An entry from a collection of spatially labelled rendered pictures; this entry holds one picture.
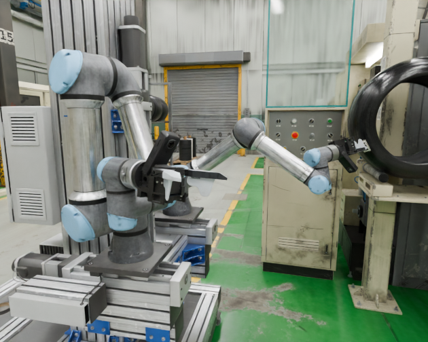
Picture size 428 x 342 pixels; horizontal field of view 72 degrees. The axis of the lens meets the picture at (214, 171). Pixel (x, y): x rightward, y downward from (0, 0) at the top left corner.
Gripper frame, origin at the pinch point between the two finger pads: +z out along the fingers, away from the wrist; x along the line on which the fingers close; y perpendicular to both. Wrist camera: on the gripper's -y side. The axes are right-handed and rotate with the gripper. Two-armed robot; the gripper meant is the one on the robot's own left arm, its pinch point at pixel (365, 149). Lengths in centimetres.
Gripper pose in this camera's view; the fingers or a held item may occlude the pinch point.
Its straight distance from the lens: 162.2
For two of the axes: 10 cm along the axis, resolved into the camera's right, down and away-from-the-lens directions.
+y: -2.6, -9.6, 1.0
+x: -3.6, 1.9, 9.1
